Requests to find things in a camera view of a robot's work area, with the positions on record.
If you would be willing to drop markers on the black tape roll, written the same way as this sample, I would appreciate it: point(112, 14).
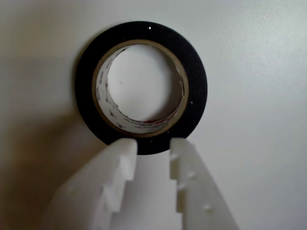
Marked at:
point(144, 31)

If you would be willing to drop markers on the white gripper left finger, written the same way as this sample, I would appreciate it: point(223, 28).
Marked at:
point(96, 182)

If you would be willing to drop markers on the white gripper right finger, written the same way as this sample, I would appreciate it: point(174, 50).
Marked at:
point(199, 191)

